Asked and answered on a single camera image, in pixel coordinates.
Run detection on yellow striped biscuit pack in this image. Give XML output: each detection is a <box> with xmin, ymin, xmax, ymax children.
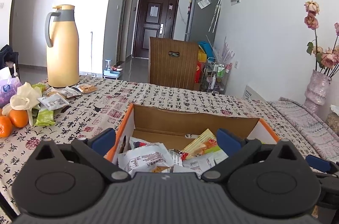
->
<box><xmin>182</xmin><ymin>129</ymin><xmax>221</xmax><ymax>159</ymax></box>

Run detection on white snack packet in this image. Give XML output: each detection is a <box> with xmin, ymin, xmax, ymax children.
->
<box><xmin>183</xmin><ymin>153</ymin><xmax>215</xmax><ymax>179</ymax></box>
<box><xmin>118</xmin><ymin>149</ymin><xmax>174</xmax><ymax>176</ymax></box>

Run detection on white front snack packet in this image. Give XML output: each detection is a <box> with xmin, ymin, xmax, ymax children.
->
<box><xmin>183</xmin><ymin>153</ymin><xmax>215</xmax><ymax>179</ymax></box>

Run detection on red white snack bag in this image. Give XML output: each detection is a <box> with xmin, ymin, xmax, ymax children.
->
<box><xmin>129</xmin><ymin>137</ymin><xmax>189</xmax><ymax>165</ymax></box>

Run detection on glass jar with snacks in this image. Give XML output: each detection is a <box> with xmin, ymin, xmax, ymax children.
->
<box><xmin>325</xmin><ymin>105</ymin><xmax>339</xmax><ymax>135</ymax></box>

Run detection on patterned fabric runner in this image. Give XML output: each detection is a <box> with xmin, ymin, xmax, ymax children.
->
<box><xmin>268</xmin><ymin>98</ymin><xmax>338</xmax><ymax>163</ymax></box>

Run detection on red cardboard pumpkin box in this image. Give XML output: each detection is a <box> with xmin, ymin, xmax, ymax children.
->
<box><xmin>106</xmin><ymin>104</ymin><xmax>279</xmax><ymax>173</ymax></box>

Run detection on small green snack packet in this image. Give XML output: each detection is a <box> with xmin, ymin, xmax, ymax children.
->
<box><xmin>34</xmin><ymin>105</ymin><xmax>55</xmax><ymax>127</ymax></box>

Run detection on white packets by jug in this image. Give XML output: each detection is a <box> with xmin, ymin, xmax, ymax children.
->
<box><xmin>37</xmin><ymin>84</ymin><xmax>98</xmax><ymax>111</ymax></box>

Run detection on pink textured vase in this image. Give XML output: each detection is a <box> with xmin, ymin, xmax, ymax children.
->
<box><xmin>303</xmin><ymin>70</ymin><xmax>332</xmax><ymax>114</ymax></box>

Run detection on red gift box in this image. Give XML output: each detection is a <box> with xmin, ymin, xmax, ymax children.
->
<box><xmin>195</xmin><ymin>61</ymin><xmax>205</xmax><ymax>83</ymax></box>

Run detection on right orange mandarin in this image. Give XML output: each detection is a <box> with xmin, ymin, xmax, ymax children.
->
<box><xmin>9</xmin><ymin>109</ymin><xmax>29</xmax><ymax>128</ymax></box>

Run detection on orange mandarin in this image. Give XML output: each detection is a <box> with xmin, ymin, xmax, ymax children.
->
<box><xmin>9</xmin><ymin>109</ymin><xmax>29</xmax><ymax>128</ymax></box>
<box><xmin>0</xmin><ymin>115</ymin><xmax>13</xmax><ymax>138</ymax></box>

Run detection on cream fabric flower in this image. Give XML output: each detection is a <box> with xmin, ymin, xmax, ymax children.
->
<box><xmin>2</xmin><ymin>82</ymin><xmax>42</xmax><ymax>126</ymax></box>

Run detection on yellow thermos jug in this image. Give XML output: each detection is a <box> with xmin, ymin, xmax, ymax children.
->
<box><xmin>45</xmin><ymin>4</ymin><xmax>80</xmax><ymax>88</ymax></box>

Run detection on middle orange mandarin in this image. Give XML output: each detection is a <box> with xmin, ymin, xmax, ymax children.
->
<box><xmin>0</xmin><ymin>115</ymin><xmax>13</xmax><ymax>138</ymax></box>

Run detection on blue plastic dustpan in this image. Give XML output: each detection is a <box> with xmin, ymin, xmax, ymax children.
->
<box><xmin>198</xmin><ymin>41</ymin><xmax>214</xmax><ymax>58</ymax></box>

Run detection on brown woven chair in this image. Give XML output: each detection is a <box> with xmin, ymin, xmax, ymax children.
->
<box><xmin>148</xmin><ymin>37</ymin><xmax>199</xmax><ymax>90</ymax></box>

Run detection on dried pink rose bouquet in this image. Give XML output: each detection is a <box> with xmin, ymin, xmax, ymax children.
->
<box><xmin>304</xmin><ymin>0</ymin><xmax>338</xmax><ymax>79</ymax></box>

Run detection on purple tissue pack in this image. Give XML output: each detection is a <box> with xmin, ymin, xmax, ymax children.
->
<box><xmin>0</xmin><ymin>67</ymin><xmax>21</xmax><ymax>107</ymax></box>

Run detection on black bag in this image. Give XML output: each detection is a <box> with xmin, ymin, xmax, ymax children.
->
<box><xmin>0</xmin><ymin>44</ymin><xmax>19</xmax><ymax>77</ymax></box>

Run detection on grey refrigerator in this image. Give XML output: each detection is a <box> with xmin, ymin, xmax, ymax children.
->
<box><xmin>185</xmin><ymin>0</ymin><xmax>221</xmax><ymax>45</ymax></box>

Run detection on dark brown entrance door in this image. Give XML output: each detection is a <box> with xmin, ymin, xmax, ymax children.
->
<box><xmin>132</xmin><ymin>0</ymin><xmax>179</xmax><ymax>59</ymax></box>

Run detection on wire storage rack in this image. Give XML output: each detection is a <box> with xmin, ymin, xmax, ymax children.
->
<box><xmin>199</xmin><ymin>58</ymin><xmax>232</xmax><ymax>95</ymax></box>

